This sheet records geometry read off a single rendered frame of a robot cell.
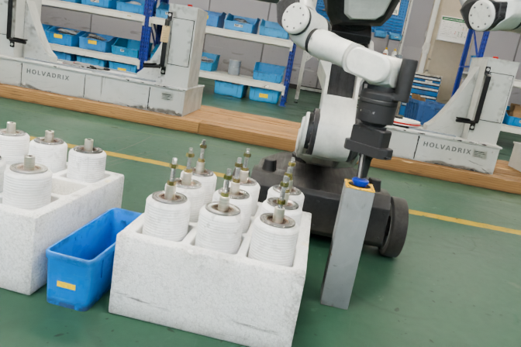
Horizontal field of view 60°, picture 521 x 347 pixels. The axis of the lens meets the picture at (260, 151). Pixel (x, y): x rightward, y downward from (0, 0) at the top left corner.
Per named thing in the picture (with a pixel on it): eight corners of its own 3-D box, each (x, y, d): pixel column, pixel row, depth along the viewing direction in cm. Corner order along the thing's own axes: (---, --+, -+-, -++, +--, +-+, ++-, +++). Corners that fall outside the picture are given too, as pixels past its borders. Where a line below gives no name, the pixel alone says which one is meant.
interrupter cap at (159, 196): (160, 190, 102) (160, 187, 101) (191, 198, 100) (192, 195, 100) (145, 200, 94) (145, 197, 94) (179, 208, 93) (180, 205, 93)
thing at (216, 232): (179, 282, 99) (191, 204, 95) (211, 271, 106) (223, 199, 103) (208, 303, 93) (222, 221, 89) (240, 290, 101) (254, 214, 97)
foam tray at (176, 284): (169, 242, 134) (177, 184, 130) (299, 271, 130) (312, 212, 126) (107, 312, 96) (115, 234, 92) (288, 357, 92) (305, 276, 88)
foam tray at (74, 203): (1, 203, 140) (5, 147, 136) (119, 232, 134) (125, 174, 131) (-125, 253, 103) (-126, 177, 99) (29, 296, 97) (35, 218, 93)
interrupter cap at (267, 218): (294, 232, 91) (295, 229, 91) (257, 225, 91) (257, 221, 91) (295, 219, 98) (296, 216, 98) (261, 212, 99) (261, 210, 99)
